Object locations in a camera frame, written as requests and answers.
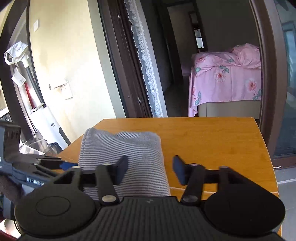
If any grey striped shirt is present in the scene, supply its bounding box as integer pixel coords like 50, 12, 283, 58
77, 127, 171, 201

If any gloved left hand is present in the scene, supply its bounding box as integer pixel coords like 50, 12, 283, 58
0, 174, 26, 232

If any white air conditioner unit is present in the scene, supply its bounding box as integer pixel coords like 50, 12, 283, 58
29, 105, 71, 150

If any pink floral bed quilt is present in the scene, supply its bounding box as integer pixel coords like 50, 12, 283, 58
188, 43, 262, 117

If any white hanging cloth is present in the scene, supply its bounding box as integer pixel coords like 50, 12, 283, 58
4, 41, 29, 68

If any white lace curtain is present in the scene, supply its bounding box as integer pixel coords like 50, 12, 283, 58
124, 1, 165, 118

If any glass sliding door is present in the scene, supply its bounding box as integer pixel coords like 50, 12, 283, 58
250, 1, 295, 170

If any white wall socket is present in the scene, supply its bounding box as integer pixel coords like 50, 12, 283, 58
49, 79, 73, 100

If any beige bed frame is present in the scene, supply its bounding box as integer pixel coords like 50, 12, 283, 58
196, 100, 261, 119

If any dark brown door frame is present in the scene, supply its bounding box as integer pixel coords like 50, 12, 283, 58
97, 1, 152, 118

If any white wall switch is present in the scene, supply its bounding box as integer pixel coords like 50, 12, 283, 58
33, 19, 40, 32

